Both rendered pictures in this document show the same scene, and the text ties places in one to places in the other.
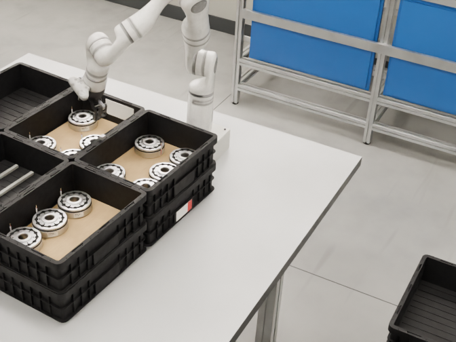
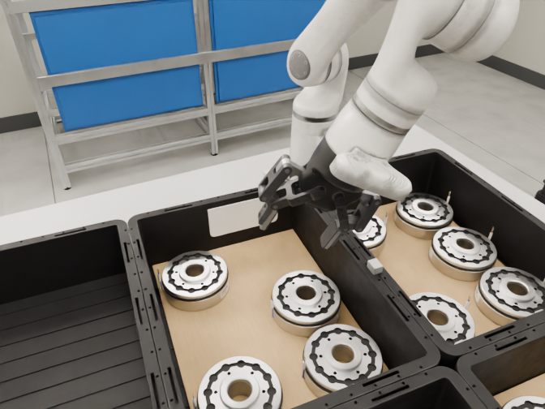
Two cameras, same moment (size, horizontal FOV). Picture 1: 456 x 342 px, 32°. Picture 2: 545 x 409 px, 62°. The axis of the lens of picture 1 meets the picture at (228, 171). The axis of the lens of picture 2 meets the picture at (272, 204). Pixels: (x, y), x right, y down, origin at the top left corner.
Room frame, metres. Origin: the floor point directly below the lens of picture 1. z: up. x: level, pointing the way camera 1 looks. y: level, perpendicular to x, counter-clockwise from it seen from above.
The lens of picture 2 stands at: (2.00, 0.85, 1.37)
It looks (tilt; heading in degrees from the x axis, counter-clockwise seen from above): 37 degrees down; 309
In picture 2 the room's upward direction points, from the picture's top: straight up
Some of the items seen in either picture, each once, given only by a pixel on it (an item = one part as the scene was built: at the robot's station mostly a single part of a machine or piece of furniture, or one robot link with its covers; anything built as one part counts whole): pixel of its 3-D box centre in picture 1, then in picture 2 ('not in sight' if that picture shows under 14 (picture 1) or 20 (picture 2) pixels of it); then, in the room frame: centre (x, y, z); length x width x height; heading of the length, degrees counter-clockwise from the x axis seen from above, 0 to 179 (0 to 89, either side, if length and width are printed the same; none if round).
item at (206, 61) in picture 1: (202, 72); (318, 79); (2.48, 0.11, 1.03); 0.09 x 0.09 x 0.17; 83
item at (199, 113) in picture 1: (199, 111); (311, 149); (2.48, 0.12, 0.87); 0.09 x 0.09 x 0.17; 58
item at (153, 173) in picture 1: (164, 172); (464, 247); (2.10, 0.21, 0.86); 0.10 x 0.10 x 0.01
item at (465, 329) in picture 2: (109, 172); (436, 320); (2.08, 0.38, 0.86); 0.10 x 0.10 x 0.01
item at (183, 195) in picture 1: (148, 189); not in sight; (2.14, 0.26, 0.76); 0.40 x 0.30 x 0.12; 151
